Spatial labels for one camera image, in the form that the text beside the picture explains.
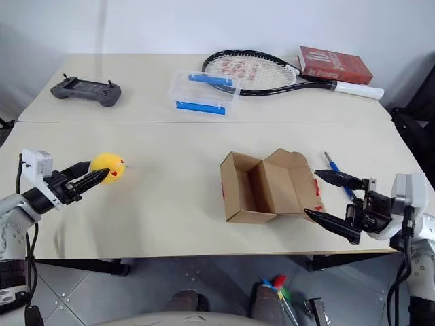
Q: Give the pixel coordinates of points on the colourful feather stick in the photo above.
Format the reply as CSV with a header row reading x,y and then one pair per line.
x,y
280,283

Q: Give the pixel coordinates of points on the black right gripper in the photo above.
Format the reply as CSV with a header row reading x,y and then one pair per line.
x,y
374,210

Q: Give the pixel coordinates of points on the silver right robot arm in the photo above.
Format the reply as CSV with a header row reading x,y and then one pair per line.
x,y
426,244

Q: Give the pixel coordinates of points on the dark rounded shape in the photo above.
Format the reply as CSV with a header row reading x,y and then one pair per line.
x,y
266,305

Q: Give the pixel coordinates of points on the black metal foot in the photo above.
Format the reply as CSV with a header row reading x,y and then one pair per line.
x,y
316,310

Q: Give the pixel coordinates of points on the black tennis racket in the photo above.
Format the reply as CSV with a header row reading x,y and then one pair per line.
x,y
306,83

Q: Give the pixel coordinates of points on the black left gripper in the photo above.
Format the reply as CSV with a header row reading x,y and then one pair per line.
x,y
61,188

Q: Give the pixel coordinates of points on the small black object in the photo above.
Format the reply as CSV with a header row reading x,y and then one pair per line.
x,y
6,123

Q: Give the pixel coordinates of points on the yellow emoji plush ball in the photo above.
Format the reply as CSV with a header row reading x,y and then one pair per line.
x,y
105,163

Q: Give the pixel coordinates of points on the clear box with blue clasps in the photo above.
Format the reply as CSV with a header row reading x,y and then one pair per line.
x,y
204,93

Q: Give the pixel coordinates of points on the brown cardboard box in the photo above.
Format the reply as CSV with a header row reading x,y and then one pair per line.
x,y
265,183

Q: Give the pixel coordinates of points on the red book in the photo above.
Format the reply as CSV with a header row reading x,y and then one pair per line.
x,y
336,66

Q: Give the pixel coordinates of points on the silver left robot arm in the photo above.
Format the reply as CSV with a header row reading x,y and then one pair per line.
x,y
13,217

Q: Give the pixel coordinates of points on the grey handheld remote controller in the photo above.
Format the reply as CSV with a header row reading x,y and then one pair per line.
x,y
85,90

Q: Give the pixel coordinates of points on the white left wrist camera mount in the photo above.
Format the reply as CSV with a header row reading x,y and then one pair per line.
x,y
35,163

